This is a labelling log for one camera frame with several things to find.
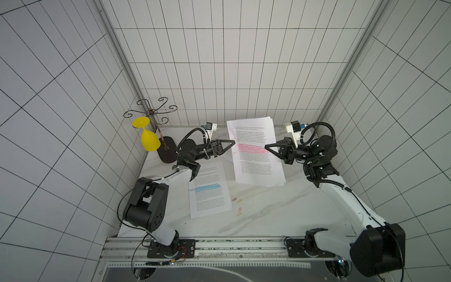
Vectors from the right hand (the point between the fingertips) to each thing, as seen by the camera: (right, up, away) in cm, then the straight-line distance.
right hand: (266, 146), depth 65 cm
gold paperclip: (-8, -28, +23) cm, 37 cm away
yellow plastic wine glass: (-52, +2, +18) cm, 55 cm away
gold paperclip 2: (-9, -34, +19) cm, 39 cm away
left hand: (-13, +1, +9) cm, 16 cm away
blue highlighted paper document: (-25, -25, +26) cm, 44 cm away
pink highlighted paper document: (-4, -7, +5) cm, 10 cm away
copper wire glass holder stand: (-51, -3, +38) cm, 64 cm away
